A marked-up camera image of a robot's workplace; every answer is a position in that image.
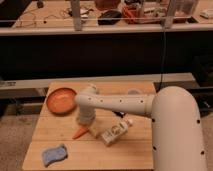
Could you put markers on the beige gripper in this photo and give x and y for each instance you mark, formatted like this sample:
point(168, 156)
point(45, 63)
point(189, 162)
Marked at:
point(90, 124)

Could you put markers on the orange chili pepper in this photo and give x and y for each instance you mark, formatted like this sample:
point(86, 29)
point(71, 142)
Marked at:
point(80, 132)

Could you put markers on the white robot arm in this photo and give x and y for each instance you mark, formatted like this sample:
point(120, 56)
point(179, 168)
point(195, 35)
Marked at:
point(177, 137)

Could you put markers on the white plastic bottle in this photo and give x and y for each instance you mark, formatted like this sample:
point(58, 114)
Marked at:
point(112, 134)

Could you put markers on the black rectangular box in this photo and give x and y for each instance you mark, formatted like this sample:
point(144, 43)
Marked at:
point(120, 114)

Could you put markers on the orange wooden bowl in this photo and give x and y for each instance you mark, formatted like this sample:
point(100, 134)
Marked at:
point(61, 101)

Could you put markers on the blue sponge cloth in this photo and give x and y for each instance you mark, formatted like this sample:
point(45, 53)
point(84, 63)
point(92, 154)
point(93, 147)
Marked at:
point(53, 155)

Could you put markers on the black device on bench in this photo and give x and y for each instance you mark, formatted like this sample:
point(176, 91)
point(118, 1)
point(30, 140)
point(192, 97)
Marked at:
point(109, 17)

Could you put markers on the metal frame post left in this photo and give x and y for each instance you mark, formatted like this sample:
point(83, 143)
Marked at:
point(75, 8)

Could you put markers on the metal frame post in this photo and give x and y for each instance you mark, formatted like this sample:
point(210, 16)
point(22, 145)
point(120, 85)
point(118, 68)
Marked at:
point(75, 8)
point(171, 9)

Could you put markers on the metal frame post right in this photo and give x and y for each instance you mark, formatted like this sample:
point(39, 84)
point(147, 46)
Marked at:
point(171, 9)

